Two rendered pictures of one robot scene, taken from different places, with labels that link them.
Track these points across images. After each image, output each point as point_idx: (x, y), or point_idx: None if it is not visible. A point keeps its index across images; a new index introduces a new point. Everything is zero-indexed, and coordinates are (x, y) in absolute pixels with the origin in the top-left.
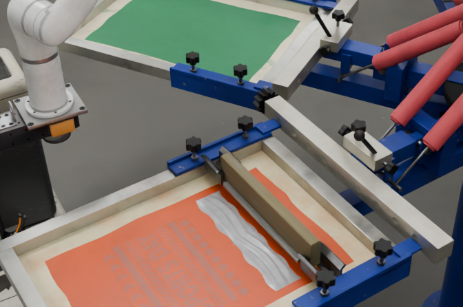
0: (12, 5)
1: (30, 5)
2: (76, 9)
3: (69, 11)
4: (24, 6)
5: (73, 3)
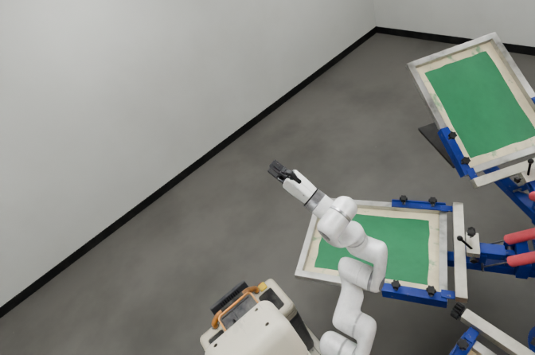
0: (325, 350)
1: (339, 352)
2: (370, 347)
3: (367, 352)
4: (335, 353)
5: (369, 346)
